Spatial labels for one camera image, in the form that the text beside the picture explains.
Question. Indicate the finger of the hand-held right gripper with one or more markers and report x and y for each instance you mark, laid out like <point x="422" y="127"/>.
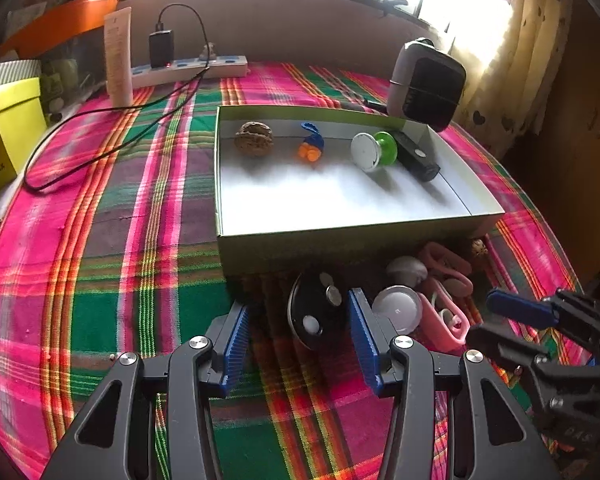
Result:
<point x="500" y="342"/>
<point x="520" y="307"/>

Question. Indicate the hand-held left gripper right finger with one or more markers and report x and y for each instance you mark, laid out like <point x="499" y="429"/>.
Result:
<point x="362" y="340"/>

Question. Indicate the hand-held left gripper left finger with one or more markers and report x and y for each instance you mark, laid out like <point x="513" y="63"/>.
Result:
<point x="235" y="345"/>

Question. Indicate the black round case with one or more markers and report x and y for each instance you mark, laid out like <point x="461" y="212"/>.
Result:
<point x="305" y="305"/>

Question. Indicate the small brown fibrous ball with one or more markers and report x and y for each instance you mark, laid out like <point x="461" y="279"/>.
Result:
<point x="478" y="248"/>

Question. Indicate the white egg-shaped ball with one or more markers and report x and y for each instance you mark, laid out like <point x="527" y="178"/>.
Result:
<point x="407" y="267"/>

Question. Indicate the green cardboard box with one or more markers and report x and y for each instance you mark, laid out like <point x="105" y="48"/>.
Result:
<point x="320" y="200"/>

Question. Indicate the black rectangular device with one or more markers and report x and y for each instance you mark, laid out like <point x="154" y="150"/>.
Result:
<point x="415" y="157"/>

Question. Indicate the green white spool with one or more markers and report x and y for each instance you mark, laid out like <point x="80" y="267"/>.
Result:
<point x="367" y="152"/>

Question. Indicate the blue orange crochet toy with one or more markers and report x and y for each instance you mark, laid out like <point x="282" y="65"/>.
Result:
<point x="311" y="147"/>

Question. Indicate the large brown walnut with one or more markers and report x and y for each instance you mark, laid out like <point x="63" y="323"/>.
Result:
<point x="254" y="140"/>

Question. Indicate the cream heart-print curtain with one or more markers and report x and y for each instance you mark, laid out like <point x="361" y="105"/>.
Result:
<point x="530" y="60"/>

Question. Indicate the white power strip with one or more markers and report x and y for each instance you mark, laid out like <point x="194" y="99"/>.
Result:
<point x="220" y="65"/>

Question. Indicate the white plug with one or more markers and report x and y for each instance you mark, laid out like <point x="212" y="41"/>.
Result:
<point x="207" y="54"/>

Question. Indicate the black charger adapter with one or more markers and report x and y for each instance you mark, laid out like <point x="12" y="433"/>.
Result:
<point x="161" y="50"/>

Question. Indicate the beige cosmetic tube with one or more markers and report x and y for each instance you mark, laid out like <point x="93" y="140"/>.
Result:
<point x="118" y="60"/>

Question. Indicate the yellow shoebox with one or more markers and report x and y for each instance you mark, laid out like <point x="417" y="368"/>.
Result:
<point x="5" y="135"/>

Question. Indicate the clear storage container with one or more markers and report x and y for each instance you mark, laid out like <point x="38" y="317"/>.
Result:
<point x="75" y="65"/>

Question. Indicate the grey white striped box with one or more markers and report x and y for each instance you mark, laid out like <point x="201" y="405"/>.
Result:
<point x="10" y="70"/>

